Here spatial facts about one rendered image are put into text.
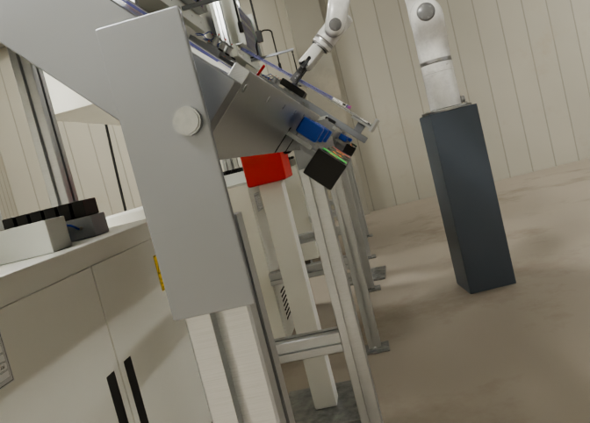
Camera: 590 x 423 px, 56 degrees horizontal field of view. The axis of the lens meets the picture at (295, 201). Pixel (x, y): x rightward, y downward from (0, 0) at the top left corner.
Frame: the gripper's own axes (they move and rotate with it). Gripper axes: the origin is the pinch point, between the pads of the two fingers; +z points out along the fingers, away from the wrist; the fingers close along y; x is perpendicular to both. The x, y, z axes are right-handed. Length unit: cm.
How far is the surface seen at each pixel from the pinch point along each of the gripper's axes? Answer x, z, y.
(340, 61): -25, -43, -303
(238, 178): 8.4, 44.3, 14.8
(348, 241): 53, 31, 53
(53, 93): -54, 55, 49
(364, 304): 70, 44, 52
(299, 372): 67, 73, 58
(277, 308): 50, 64, 49
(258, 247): 32, 52, 49
